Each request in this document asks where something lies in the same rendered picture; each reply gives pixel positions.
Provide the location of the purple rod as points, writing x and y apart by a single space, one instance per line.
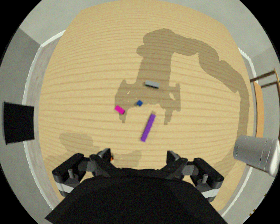
148 127

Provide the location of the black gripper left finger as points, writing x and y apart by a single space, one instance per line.
66 174

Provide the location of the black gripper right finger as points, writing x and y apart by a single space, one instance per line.
207 178

